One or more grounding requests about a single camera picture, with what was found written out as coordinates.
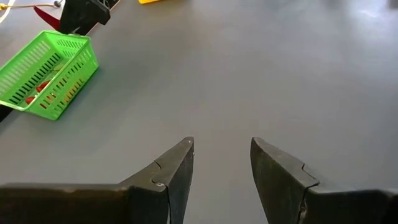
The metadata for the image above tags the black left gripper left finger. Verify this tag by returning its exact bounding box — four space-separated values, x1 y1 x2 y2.
0 136 195 224

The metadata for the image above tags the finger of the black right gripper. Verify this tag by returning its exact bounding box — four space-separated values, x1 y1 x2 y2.
58 0 111 36

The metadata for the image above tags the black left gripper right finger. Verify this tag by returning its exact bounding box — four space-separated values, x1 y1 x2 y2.
250 137 398 224

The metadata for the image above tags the orange-red pepper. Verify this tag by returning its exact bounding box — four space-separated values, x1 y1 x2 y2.
35 79 52 94

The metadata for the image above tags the green plastic basket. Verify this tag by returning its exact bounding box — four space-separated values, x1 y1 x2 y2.
0 29 100 121

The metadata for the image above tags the yellow cable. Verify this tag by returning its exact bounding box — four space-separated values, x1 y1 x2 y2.
0 2 63 11

